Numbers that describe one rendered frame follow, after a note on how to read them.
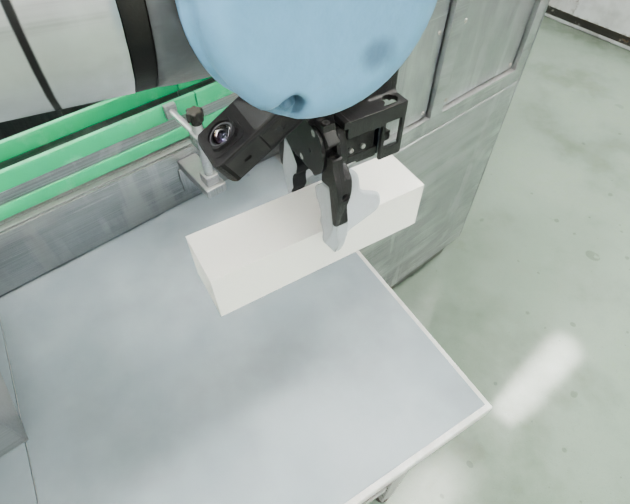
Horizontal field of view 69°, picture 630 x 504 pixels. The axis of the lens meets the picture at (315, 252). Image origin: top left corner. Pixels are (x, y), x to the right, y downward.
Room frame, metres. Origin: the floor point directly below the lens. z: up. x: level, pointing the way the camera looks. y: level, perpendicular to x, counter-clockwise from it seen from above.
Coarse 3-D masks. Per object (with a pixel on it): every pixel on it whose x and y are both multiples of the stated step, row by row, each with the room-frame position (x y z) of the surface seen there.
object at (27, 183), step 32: (192, 96) 0.73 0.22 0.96; (224, 96) 0.77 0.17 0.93; (128, 128) 0.65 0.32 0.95; (160, 128) 0.69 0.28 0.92; (32, 160) 0.55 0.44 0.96; (64, 160) 0.58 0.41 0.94; (96, 160) 0.61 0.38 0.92; (128, 160) 0.64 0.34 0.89; (0, 192) 0.51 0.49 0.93; (32, 192) 0.54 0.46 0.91
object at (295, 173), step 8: (288, 144) 0.34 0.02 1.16; (288, 152) 0.34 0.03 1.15; (288, 160) 0.34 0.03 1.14; (296, 160) 0.33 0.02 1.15; (288, 168) 0.34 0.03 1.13; (296, 168) 0.33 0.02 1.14; (304, 168) 0.33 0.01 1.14; (288, 176) 0.35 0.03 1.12; (296, 176) 0.34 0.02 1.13; (304, 176) 0.34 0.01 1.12; (288, 184) 0.35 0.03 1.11; (296, 184) 0.34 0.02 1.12; (304, 184) 0.34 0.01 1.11
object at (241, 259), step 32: (384, 160) 0.39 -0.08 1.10; (384, 192) 0.34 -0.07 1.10; (416, 192) 0.35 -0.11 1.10; (224, 224) 0.30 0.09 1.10; (256, 224) 0.30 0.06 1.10; (288, 224) 0.30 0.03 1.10; (320, 224) 0.30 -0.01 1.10; (384, 224) 0.33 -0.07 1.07; (192, 256) 0.28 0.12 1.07; (224, 256) 0.26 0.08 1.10; (256, 256) 0.26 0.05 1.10; (288, 256) 0.27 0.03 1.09; (320, 256) 0.29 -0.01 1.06; (224, 288) 0.23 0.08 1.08; (256, 288) 0.25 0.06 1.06
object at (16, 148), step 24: (120, 96) 0.73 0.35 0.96; (144, 96) 0.75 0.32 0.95; (168, 96) 0.78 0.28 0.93; (72, 120) 0.67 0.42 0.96; (96, 120) 0.69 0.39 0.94; (120, 120) 0.72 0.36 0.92; (0, 144) 0.59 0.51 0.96; (24, 144) 0.61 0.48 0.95; (48, 144) 0.64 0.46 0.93; (0, 168) 0.58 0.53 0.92
